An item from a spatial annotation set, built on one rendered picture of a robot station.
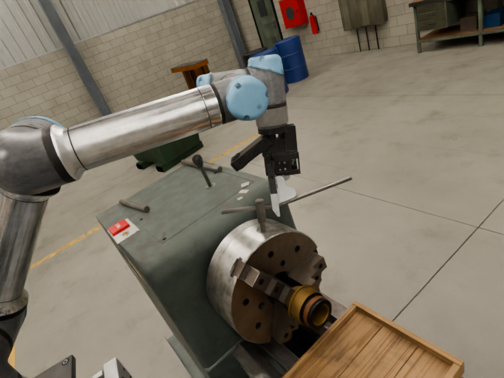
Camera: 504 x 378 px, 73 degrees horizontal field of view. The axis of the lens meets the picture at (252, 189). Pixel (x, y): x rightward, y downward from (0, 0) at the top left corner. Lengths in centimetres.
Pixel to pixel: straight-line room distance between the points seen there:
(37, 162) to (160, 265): 45
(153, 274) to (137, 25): 1045
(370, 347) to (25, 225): 86
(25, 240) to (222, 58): 1149
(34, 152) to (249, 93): 34
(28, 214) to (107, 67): 1007
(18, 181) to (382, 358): 88
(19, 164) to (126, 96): 1027
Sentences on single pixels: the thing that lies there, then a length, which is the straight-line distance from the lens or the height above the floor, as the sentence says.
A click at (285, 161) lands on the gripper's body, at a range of 80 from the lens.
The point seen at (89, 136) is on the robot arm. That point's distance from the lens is 60.
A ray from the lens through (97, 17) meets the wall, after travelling 1100.
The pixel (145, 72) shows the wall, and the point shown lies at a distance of 1105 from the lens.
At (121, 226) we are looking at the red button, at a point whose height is 127.
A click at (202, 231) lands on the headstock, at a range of 97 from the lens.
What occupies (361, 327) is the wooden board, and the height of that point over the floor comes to 88.
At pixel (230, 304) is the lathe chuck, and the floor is 115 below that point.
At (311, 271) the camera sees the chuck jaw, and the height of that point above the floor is 110.
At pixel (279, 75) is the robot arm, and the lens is 77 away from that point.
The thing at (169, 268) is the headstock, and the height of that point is 123.
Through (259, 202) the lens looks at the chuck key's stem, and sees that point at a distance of 85.
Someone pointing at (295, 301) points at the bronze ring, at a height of 111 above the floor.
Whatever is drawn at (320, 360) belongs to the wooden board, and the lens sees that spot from 103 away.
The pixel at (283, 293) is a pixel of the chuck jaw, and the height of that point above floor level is 113.
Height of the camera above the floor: 173
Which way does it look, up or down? 27 degrees down
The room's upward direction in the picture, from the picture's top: 21 degrees counter-clockwise
